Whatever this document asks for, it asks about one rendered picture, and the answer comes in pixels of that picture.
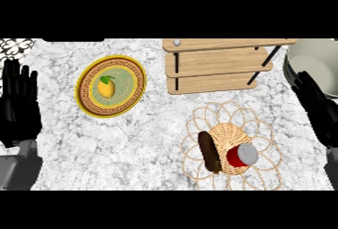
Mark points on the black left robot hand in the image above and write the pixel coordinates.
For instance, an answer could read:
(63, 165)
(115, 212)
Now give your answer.
(18, 113)

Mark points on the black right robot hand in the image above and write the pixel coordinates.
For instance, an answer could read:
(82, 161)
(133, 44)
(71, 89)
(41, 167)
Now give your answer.
(317, 107)

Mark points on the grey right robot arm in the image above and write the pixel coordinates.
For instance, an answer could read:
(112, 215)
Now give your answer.
(332, 167)

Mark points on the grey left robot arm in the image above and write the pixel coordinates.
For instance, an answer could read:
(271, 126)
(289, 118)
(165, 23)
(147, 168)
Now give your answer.
(18, 167)

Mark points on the red can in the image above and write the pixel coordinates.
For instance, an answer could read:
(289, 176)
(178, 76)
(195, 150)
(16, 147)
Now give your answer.
(242, 155)

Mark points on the woven wicker placemat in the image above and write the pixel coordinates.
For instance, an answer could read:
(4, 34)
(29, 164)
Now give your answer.
(232, 149)

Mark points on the wooden tiered shelf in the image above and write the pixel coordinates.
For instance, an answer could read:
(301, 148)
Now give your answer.
(215, 64)

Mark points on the large pale pot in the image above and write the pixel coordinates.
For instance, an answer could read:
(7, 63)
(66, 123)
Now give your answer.
(314, 64)

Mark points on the yellow lemon with leaf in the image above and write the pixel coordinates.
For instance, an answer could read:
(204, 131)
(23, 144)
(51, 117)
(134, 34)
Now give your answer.
(106, 86)

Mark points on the black white patterned object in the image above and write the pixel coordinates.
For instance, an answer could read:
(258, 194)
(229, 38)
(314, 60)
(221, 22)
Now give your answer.
(15, 47)

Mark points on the yellow rimmed patterned plate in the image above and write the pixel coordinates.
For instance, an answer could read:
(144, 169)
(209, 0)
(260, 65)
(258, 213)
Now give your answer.
(109, 86)

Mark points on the dark brown sausage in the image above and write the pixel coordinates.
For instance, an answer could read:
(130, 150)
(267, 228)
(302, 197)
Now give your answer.
(209, 152)

